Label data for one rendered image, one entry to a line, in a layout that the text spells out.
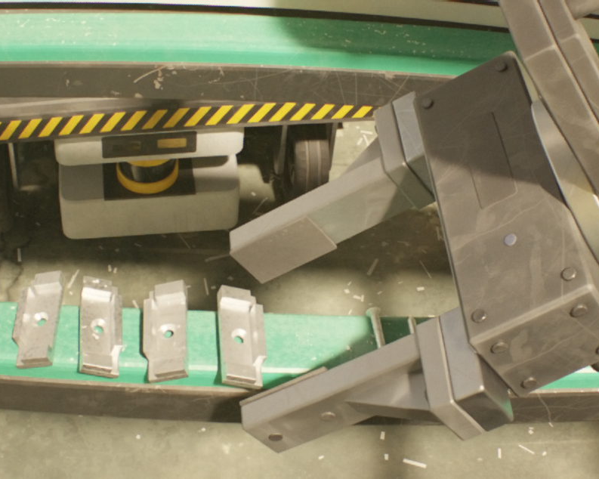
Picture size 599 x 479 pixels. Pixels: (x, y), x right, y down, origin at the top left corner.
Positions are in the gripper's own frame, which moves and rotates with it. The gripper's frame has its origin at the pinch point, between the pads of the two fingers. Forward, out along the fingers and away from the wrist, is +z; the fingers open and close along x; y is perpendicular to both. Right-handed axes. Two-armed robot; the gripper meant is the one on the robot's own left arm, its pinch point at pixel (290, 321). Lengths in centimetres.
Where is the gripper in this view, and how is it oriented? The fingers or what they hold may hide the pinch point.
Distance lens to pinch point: 46.4
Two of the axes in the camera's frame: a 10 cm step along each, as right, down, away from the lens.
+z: -8.4, 4.1, 3.5
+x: -0.8, -7.4, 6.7
